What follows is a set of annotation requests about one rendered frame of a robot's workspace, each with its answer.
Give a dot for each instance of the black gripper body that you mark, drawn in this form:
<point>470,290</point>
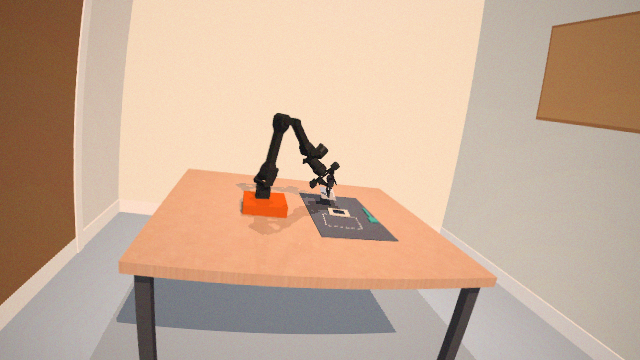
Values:
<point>321,171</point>

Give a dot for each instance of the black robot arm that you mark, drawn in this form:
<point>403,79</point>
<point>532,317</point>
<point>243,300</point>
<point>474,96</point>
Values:
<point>268,171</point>

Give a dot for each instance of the beige rectangular tile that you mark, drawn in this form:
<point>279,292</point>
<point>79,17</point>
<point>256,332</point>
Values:
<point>338,212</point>

